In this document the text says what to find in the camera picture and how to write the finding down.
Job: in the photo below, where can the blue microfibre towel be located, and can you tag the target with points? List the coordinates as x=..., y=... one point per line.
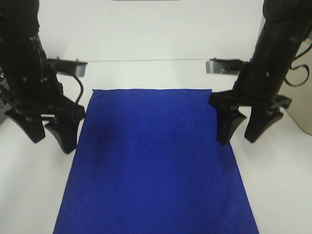
x=148, y=162

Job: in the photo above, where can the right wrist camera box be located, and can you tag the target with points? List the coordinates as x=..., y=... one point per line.
x=224, y=66

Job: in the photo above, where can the beige plastic storage bin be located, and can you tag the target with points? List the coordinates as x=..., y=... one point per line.
x=301, y=107

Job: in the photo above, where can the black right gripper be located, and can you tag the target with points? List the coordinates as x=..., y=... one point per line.
x=257, y=86

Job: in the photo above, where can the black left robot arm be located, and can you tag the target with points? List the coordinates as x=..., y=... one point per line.
x=20, y=18

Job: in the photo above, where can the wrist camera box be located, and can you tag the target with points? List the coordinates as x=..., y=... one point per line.
x=68, y=67
x=224, y=66

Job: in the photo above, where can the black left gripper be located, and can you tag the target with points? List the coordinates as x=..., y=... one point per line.
x=34, y=84

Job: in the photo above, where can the grey perforated plastic basket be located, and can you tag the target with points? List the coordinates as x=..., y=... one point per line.
x=4, y=106

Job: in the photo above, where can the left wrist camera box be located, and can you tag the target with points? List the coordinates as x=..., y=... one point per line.
x=68, y=67

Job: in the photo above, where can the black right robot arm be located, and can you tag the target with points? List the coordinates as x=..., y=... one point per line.
x=287, y=24

